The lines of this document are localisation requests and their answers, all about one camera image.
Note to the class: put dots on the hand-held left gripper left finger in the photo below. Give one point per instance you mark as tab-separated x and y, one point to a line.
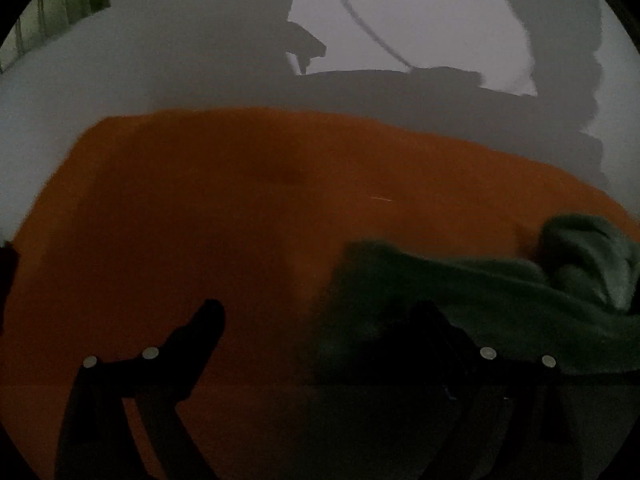
205	330

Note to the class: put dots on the wall vent window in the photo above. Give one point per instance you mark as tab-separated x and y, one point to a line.
55	10

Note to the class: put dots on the orange blanket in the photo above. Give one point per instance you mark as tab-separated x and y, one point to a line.
200	210

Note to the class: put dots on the green fleece pajama shirt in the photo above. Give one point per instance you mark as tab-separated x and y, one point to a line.
475	285

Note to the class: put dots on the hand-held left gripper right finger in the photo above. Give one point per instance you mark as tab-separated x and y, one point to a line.
435	340

